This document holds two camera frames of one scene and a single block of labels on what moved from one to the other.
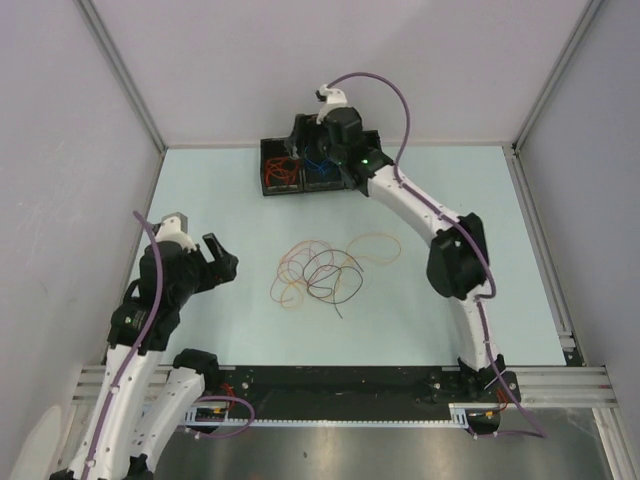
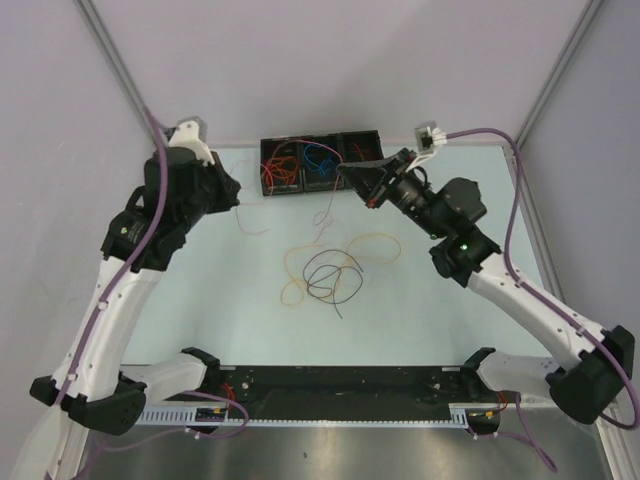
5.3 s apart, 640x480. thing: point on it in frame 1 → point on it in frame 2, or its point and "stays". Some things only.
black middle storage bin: (319, 172) stays
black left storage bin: (281, 172) stays
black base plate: (353, 386) stays
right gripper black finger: (297, 138) → (383, 163)
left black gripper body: (201, 274) → (213, 194)
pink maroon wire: (299, 261) → (336, 182)
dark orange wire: (283, 168) stays
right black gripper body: (320, 146) → (406, 194)
